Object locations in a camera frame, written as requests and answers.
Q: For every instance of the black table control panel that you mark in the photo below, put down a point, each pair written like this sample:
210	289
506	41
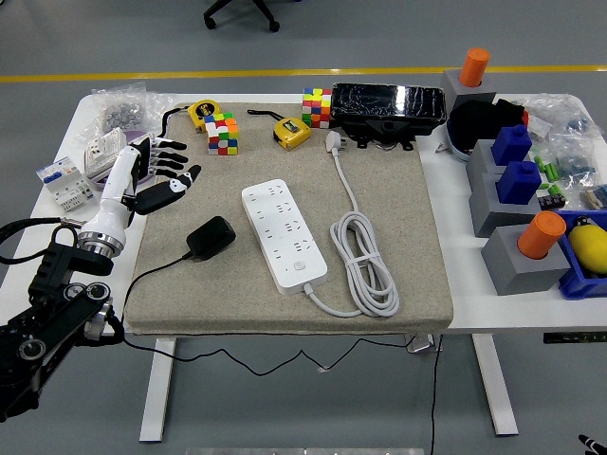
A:
574	338

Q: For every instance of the yellow tape measure black label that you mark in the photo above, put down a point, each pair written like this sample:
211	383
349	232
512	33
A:
201	111

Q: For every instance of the blue plastic bin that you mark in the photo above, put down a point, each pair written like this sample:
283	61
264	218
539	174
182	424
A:
576	284

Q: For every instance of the small dark module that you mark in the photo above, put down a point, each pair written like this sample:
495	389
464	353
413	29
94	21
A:
552	199

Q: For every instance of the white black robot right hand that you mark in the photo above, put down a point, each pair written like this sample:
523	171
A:
593	446

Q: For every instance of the white circuit breaker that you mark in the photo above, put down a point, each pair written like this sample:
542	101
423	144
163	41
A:
61	182

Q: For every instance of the clear bag of metal nuts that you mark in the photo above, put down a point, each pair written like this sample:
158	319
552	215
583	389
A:
121	114

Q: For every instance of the black office chair base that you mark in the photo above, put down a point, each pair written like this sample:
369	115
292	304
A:
211	21

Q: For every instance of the black cap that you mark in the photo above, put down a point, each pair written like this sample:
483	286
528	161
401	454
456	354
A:
479	123

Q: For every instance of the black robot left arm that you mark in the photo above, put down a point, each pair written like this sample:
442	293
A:
52	303

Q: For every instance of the white power strip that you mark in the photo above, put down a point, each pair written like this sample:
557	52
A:
284	237

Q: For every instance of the purple tape roll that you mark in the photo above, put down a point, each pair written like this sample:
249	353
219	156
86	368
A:
100	183

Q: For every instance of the grey-brown mat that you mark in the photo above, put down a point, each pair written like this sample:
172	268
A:
408	237

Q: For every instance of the grey block with hole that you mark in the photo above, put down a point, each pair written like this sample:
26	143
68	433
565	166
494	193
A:
453	87
488	208
479	161
517	275

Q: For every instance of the clear bag of brown parts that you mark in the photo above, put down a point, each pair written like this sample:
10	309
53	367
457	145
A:
595	196

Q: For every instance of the small metal clip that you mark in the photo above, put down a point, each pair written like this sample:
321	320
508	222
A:
442	149

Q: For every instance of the multicolour puzzle cube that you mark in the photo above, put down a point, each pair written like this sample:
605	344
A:
317	109
223	142

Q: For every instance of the small green cylinder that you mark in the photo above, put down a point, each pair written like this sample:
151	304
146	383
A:
550	169
553	176
539	163

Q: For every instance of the black plug adapter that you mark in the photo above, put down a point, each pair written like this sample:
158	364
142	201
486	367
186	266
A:
211	237

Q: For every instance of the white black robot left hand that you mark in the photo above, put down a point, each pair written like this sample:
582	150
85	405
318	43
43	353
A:
116	189

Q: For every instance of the white wall socket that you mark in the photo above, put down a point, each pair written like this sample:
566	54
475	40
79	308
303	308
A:
99	151

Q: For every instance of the black glossy device box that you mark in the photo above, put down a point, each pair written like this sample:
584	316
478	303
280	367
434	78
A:
379	102

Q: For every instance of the white table leg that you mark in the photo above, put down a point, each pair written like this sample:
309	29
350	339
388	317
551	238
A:
159	403
498	393

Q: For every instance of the orange cylinder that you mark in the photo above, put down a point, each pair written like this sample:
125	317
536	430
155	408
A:
474	68
540	234

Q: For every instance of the clear bag of blue parts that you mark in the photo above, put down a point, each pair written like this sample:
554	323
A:
555	118
576	163

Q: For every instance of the yellow tape measure clear window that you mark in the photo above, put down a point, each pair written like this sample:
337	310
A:
290	135

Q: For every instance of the blue block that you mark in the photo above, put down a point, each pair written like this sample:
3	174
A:
517	185
509	147

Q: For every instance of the yellow toy fruit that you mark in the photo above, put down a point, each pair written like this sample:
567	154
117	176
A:
590	249

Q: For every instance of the metal bracket under table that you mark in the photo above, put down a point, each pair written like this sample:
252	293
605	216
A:
419	345

